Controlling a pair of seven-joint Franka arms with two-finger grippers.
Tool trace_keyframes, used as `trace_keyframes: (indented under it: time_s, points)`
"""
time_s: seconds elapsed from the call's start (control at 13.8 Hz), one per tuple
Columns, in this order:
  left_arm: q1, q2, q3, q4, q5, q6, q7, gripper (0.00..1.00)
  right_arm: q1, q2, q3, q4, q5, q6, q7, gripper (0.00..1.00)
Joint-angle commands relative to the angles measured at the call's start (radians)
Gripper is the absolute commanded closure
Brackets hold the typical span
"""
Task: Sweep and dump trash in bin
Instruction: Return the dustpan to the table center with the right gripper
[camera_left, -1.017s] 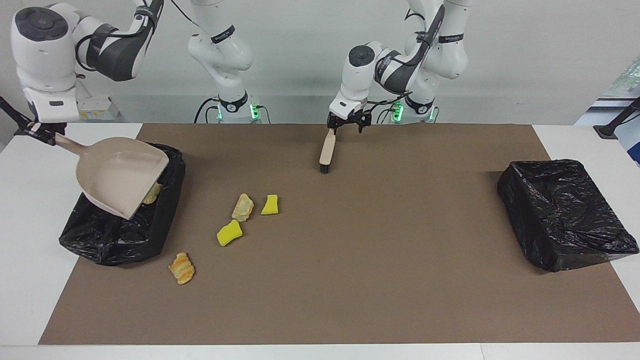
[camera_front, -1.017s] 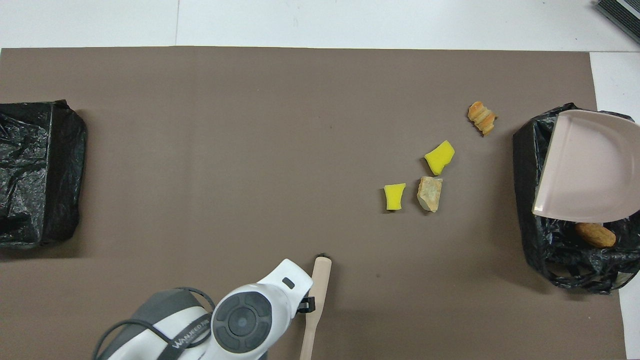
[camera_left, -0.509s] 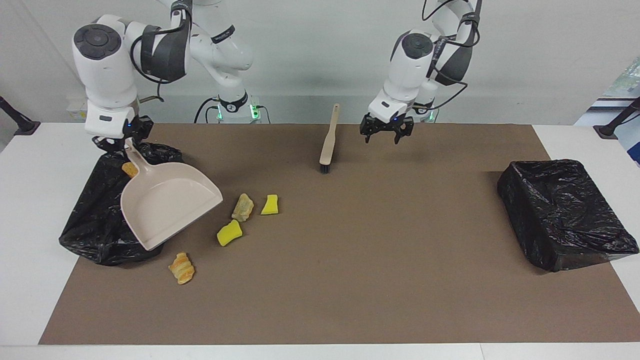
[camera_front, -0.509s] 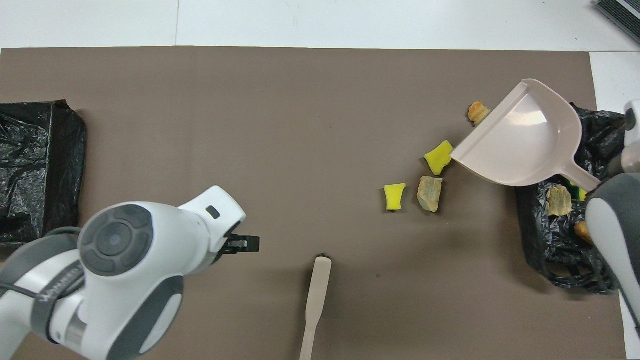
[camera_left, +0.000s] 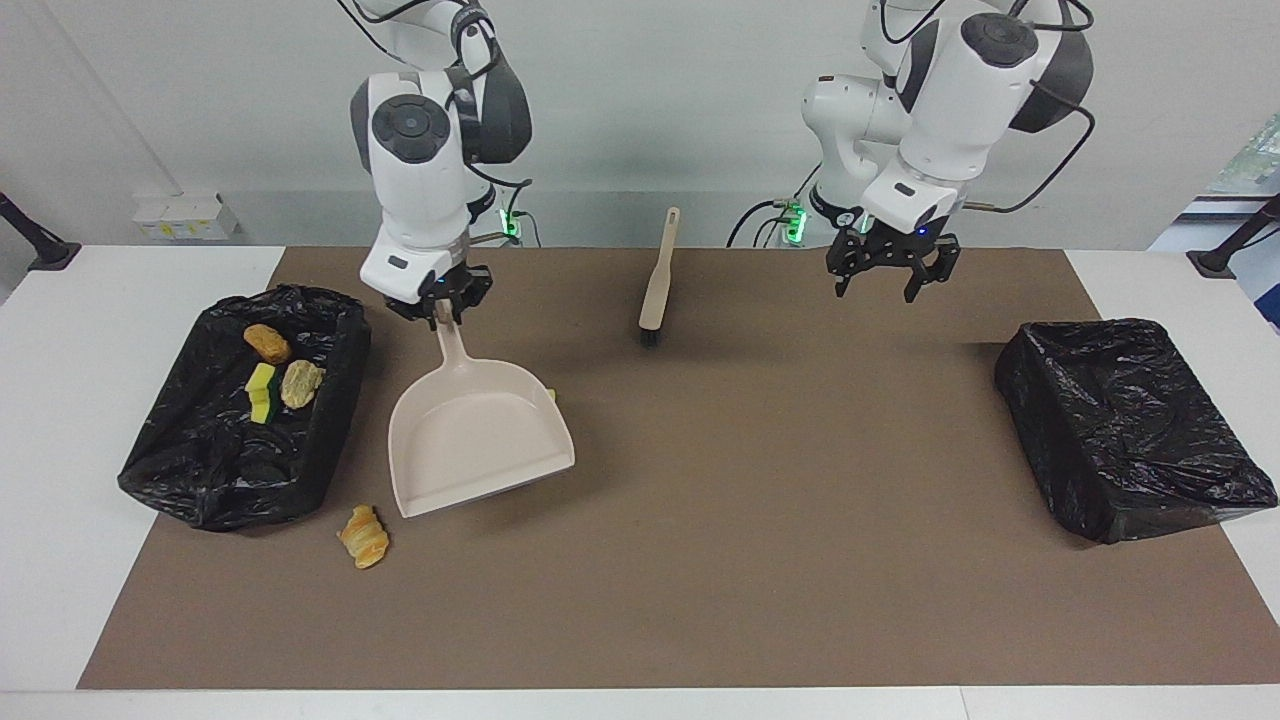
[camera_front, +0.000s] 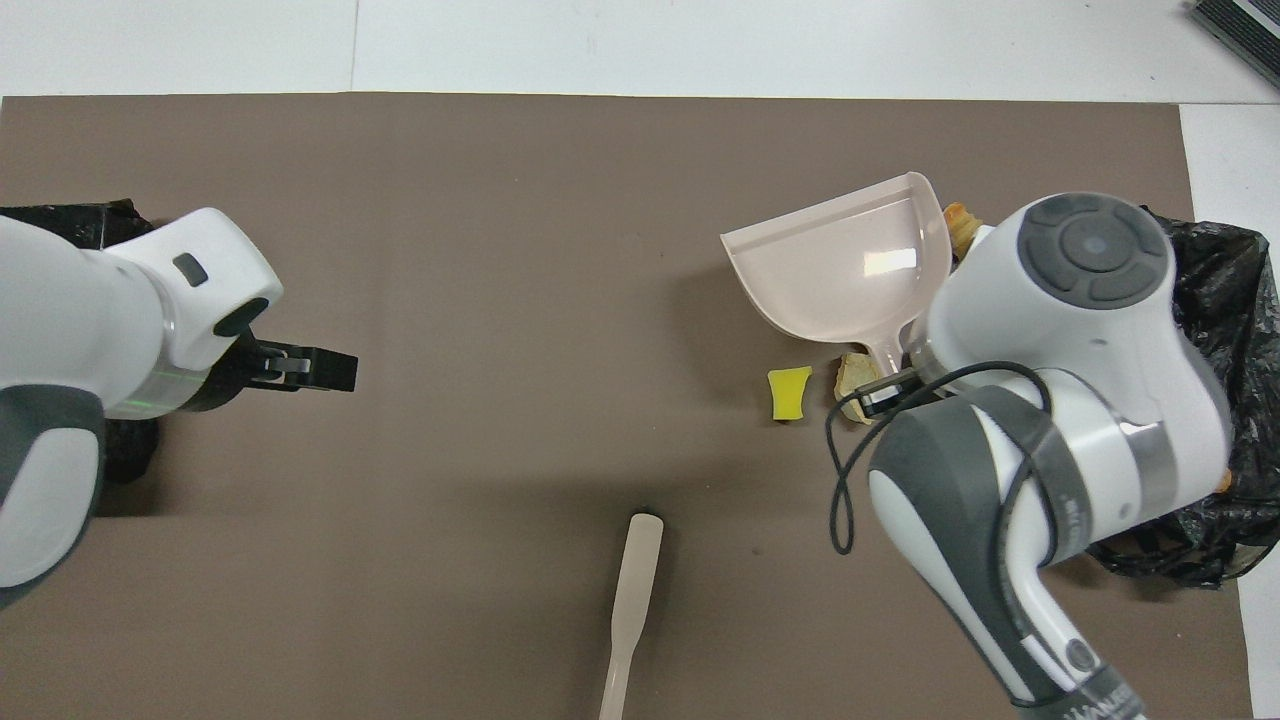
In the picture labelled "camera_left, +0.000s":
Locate brown toy bread bun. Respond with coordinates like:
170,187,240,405
243,323,293,365

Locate brown paper table mat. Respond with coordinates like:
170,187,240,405
77,247,1280,691

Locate bin lined with black bag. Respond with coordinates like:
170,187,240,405
994,318,1279,546
117,284,374,533

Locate black clamp stand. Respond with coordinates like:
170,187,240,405
1187,193,1280,279
0,190,81,271

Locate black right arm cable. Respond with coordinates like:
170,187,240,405
340,0,536,246

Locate black left base cable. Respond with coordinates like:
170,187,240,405
725,198,801,248

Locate beige plastic dustpan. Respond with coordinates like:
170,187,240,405
387,318,577,520

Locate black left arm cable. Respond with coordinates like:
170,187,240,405
960,0,1098,214

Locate beige hand brush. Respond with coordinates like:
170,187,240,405
638,207,682,348

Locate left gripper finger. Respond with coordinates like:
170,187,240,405
826,232,869,299
904,240,962,303

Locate toy croissant pastry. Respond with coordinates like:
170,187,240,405
337,503,391,571
279,360,326,411

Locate white power strip boxes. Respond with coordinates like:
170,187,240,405
132,190,241,241

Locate yellow sponge with notch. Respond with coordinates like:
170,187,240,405
245,362,279,426

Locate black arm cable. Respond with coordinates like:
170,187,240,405
340,0,536,246
960,0,1098,214

